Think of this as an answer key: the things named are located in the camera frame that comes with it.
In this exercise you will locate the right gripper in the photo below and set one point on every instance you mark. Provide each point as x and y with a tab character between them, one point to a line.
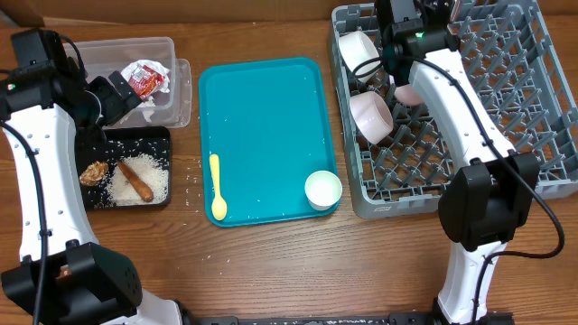
452	41

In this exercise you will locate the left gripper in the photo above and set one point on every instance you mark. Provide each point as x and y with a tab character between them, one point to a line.
116	106

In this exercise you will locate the red snack wrapper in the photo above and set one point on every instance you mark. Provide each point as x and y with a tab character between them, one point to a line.
144	80

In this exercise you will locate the white napkin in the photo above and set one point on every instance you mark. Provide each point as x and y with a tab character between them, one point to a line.
164	89

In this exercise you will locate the white bowl with rice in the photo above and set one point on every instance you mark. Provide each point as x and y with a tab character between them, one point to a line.
356	48

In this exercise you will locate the large white plate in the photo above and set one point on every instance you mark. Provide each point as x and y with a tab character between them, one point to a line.
405	94

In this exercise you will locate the brown food chunk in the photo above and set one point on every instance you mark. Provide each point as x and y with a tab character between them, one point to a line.
94	174

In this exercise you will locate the pile of rice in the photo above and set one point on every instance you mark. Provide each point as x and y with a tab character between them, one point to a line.
149	170

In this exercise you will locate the pink bowl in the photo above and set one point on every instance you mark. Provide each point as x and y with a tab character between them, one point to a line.
372	116

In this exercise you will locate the yellow plastic spoon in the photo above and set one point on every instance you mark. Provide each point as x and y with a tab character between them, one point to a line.
219	207

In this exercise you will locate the teal serving tray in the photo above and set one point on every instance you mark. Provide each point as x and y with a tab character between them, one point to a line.
268	123

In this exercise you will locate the white cup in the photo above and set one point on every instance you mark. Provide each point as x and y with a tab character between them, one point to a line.
323	189

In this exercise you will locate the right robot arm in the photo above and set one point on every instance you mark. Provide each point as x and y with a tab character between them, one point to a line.
485	202

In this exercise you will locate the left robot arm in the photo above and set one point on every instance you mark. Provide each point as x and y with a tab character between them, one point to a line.
65	276

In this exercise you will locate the clear plastic waste bin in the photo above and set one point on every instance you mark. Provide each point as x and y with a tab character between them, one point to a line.
171	109

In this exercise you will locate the grey dishwasher rack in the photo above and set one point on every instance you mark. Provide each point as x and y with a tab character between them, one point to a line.
512	64

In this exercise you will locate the black plastic tray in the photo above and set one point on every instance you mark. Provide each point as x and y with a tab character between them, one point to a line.
120	143

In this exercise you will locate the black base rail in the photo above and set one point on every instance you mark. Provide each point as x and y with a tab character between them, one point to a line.
399	318

